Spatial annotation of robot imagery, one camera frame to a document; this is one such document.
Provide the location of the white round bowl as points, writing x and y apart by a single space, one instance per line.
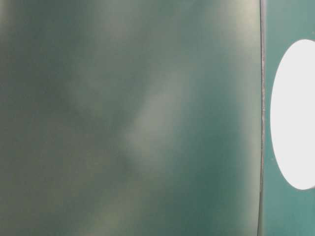
292 115

